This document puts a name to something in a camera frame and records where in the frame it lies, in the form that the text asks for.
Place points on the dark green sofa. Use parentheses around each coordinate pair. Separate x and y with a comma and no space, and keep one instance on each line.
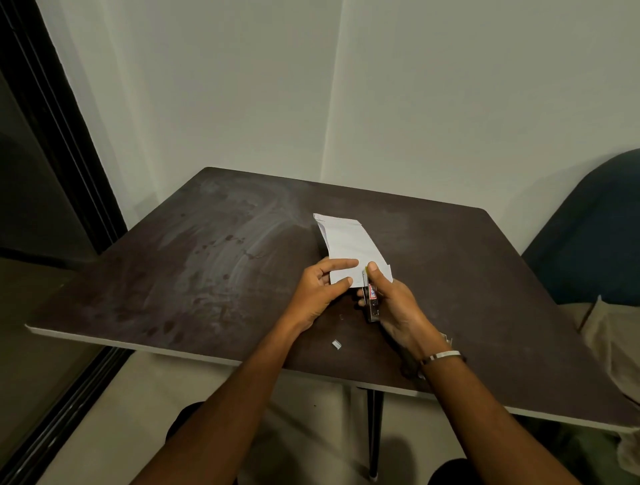
(590,235)

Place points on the person's right forearm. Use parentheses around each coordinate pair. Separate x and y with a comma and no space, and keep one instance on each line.
(495,429)

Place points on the yellow and silver stapler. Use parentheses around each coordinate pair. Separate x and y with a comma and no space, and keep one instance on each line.
(373,300)

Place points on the beige cloth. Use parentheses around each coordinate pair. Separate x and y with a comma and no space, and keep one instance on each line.
(615,345)

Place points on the person's left hand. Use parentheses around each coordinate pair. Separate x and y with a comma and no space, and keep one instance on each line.
(315,295)

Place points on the person's left forearm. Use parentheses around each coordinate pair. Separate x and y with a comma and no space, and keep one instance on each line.
(220,414)

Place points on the person's right hand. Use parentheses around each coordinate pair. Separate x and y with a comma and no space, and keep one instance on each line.
(400,315)

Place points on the white papers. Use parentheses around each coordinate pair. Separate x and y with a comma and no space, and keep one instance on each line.
(352,245)

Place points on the black sliding door frame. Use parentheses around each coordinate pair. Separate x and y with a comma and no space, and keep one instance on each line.
(55,150)

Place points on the black metal table leg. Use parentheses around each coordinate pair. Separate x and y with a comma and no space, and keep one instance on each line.
(375,434)

